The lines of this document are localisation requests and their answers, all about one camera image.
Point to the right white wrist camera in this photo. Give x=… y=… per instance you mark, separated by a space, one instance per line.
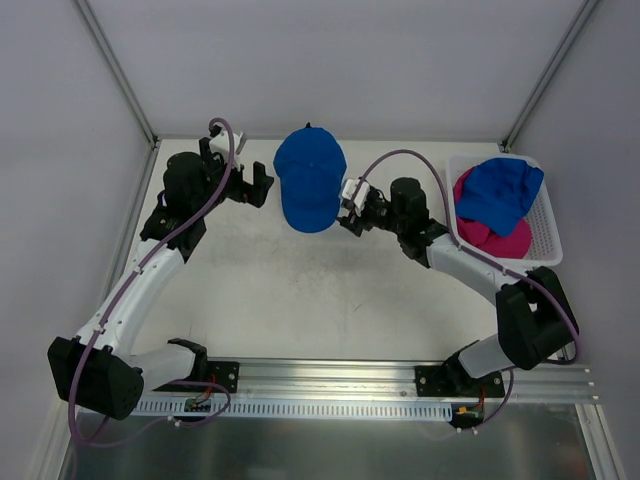
x=354 y=194

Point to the blue cap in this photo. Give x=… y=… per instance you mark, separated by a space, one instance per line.
x=310 y=165
x=499 y=193

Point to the white plastic basket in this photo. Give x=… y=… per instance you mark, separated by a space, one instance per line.
x=545 y=248

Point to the aluminium mounting rail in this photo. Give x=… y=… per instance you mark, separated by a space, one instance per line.
x=342 y=380

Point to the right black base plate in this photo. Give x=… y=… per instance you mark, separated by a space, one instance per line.
x=446 y=380

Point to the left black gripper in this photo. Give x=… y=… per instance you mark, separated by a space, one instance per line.
x=240 y=181

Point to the white slotted cable duct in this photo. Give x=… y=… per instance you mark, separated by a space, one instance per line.
x=295 y=409

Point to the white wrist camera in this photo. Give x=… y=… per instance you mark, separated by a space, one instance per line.
x=221 y=143
x=354 y=194

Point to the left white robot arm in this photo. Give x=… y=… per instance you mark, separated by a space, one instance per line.
x=96 y=369

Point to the left aluminium frame post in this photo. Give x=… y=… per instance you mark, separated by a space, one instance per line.
x=98 y=36

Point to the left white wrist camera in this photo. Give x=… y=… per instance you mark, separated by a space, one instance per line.
x=221 y=143

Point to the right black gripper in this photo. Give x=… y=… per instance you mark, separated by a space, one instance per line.
x=364 y=214

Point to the right aluminium frame post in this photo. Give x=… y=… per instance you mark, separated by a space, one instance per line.
x=560 y=54

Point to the pink cap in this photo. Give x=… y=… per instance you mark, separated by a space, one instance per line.
x=514 y=246

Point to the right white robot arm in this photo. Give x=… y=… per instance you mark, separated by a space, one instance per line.
x=533 y=317

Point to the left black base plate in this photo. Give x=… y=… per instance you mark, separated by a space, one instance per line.
x=223 y=373

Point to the aluminium frame post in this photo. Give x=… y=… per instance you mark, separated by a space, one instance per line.
x=98 y=36
x=560 y=54

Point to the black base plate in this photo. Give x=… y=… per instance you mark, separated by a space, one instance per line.
x=223 y=373
x=446 y=380

